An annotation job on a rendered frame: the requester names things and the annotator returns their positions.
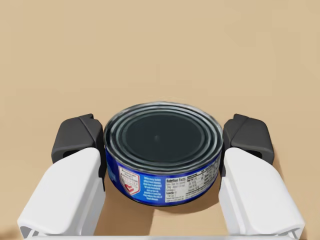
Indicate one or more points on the blue can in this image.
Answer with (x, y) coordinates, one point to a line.
(163, 152)

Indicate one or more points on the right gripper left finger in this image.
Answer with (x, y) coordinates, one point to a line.
(67, 182)

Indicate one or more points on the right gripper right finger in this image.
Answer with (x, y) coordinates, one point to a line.
(255, 182)

